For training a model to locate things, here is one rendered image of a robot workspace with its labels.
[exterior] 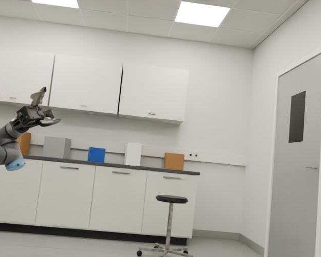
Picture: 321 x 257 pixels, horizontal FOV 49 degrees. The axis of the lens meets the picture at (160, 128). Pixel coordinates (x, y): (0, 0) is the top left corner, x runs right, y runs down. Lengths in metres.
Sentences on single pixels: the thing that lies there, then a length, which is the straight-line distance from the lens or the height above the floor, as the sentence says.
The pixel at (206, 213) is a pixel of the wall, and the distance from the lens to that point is 5.21.
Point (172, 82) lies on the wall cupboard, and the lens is 4.84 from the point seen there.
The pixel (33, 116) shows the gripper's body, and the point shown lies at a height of 1.08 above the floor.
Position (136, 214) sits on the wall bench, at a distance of 4.38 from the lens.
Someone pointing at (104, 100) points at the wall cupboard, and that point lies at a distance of 4.75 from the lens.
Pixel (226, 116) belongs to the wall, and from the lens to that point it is 5.28.
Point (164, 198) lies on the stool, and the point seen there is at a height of 0.61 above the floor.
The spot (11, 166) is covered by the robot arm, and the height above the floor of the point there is 0.87.
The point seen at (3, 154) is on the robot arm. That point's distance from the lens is 1.55.
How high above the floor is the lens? 0.93
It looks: 6 degrees up
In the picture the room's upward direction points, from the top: 6 degrees clockwise
